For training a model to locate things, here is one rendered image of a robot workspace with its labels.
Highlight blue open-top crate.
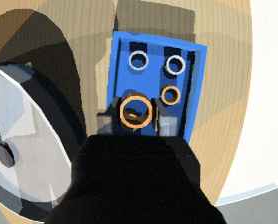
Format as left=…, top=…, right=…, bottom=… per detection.
left=106, top=31, right=207, bottom=144

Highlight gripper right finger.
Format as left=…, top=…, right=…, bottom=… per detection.
left=151, top=98, right=178, bottom=136

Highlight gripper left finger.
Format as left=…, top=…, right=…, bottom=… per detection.
left=95, top=97, right=122, bottom=135

